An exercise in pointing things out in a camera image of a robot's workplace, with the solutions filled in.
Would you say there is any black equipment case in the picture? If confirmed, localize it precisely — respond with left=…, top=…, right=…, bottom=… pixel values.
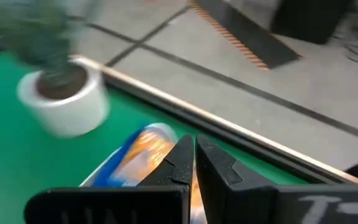
left=270, top=0, right=354, bottom=44

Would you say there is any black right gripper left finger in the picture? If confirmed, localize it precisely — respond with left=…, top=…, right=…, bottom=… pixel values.
left=24, top=133, right=195, bottom=224

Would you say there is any green snake plant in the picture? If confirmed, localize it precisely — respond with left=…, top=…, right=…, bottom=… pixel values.
left=0, top=0, right=90, bottom=85

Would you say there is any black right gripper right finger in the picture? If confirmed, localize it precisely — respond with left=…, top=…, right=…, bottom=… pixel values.
left=196, top=133, right=358, bottom=224

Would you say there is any black hazard-striped floor mat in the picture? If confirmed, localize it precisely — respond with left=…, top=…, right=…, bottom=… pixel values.
left=190, top=0, right=303, bottom=72

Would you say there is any white plant pot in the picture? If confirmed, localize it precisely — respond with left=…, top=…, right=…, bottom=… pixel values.
left=16, top=57, right=110, bottom=138

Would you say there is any blue soy sauce ramen pack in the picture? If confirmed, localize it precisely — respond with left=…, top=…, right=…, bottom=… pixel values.
left=79, top=123, right=208, bottom=224

